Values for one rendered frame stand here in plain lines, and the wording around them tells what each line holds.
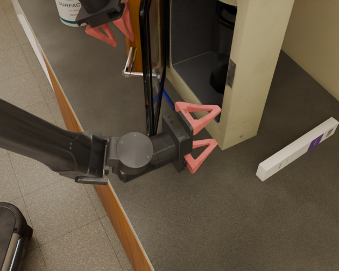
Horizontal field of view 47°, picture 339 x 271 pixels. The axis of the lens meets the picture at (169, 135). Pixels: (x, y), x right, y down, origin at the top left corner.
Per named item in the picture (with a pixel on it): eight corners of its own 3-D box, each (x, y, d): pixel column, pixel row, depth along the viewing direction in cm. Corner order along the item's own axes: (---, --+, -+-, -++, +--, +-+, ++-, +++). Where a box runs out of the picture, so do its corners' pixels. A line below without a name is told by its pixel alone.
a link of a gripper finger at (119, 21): (117, 36, 87) (93, 1, 81) (145, 26, 84) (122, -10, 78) (110, 56, 83) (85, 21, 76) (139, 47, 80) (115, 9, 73)
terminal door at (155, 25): (165, 68, 115) (164, -73, 84) (151, 150, 96) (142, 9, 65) (162, 67, 115) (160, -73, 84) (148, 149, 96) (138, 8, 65)
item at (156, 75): (161, 87, 87) (160, 68, 82) (160, 94, 85) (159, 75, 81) (152, 86, 87) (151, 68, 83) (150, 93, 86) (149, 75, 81)
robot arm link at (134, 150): (80, 135, 70) (75, 183, 67) (77, 114, 59) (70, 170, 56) (146, 141, 72) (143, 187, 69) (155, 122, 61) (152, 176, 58)
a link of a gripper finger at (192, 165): (227, 137, 71) (182, 157, 68) (224, 159, 77) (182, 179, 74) (208, 113, 75) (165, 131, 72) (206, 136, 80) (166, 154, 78)
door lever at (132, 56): (153, 54, 89) (152, 45, 87) (147, 83, 83) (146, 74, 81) (129, 52, 89) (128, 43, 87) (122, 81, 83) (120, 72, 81)
